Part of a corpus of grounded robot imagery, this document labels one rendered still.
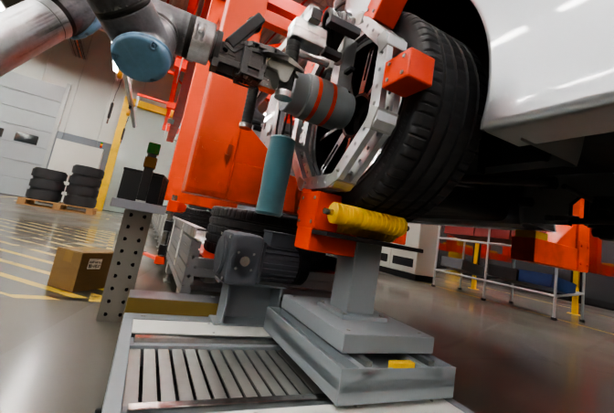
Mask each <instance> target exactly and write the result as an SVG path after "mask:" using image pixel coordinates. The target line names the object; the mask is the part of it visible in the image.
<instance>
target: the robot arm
mask: <svg viewBox="0 0 614 413"><path fill-rule="evenodd" d="M264 22H265V18H264V17H263V16H262V15H261V13H257V14H256V15H254V16H251V17H250V18H249V19H248V20H247V22H246V23H245V24H244V25H242V26H241V27H240V28H238V29H237V30H236V31H235V32H233V33H232V34H231V35H230V36H229V37H227V38H226V40H225V41H222V40H223V36H224V32H223V31H220V30H217V24H215V23H213V22H210V21H208V20H205V19H204V18H202V17H199V16H195V15H193V14H191V13H188V12H186V11H185V10H182V9H180V8H178V7H175V6H173V5H169V4H167V3H165V2H163V1H161V0H25V1H22V2H20V3H18V4H16V5H12V6H10V7H8V8H7V9H5V10H2V11H0V77H2V76H4V75H5V74H6V73H8V72H9V71H11V70H13V69H15V68H17V67H19V66H20V65H22V64H24V63H25V62H27V61H29V60H30V59H32V58H34V57H35V56H37V55H39V54H41V53H42V52H44V51H46V50H47V49H49V48H52V47H53V46H55V45H57V43H59V42H61V41H63V40H64V39H66V38H71V39H73V40H79V39H83V38H85V37H87V36H90V35H92V34H94V33H95V32H96V31H98V30H99V29H100V28H101V27H103V29H104V30H105V32H106V33H107V35H108V37H109V38H110V40H111V42H112V43H111V57H112V60H113V62H114V64H115V65H116V67H117V68H118V69H119V70H120V71H121V72H122V73H123V74H124V75H126V76H127V77H129V78H131V79H135V80H138V81H141V82H153V81H157V80H159V79H161V78H163V77H164V76H165V75H166V74H167V72H168V70H169V69H170V68H171V67H172V65H173V57H174V55H177V56H179V57H182V58H186V59H189V60H192V61H194V62H196V63H199V64H202V65H206V64H207V62H208V61H209V62H210V66H209V70H208V71H211V72H214V73H216V74H218V75H221V76H224V77H227V78H229V79H233V83H236V84H238V85H240V86H243V87H246V88H249V89H252V90H254V88H256V87H257V86H258V85H259V84H260V82H261V81H262V80H263V76H265V77H267V78H269V79H270V84H271V87H272V88H273V89H275V90H276V89H277V88H278V85H279V80H281V81H283V82H287V81H288V80H289V78H290V76H291V74H292V72H293V71H294V70H295V71H298V72H300V73H303V74H304V69H303V68H302V67H301V66H300V65H299V64H298V63H297V62H296V61H295V60H293V59H292V58H290V57H289V55H287V54H285V53H284V52H282V51H281V50H279V49H277V48H275V47H272V46H269V45H264V44H262V43H259V42H256V41H251V40H250V41H248V39H249V38H250V37H251V36H253V35H254V34H257V33H259V32H260V30H261V28H262V25H263V24H264ZM267 58H269V60H267ZM242 83H243V84H242ZM244 84H245V85H244ZM246 85H249V86H246Z"/></svg>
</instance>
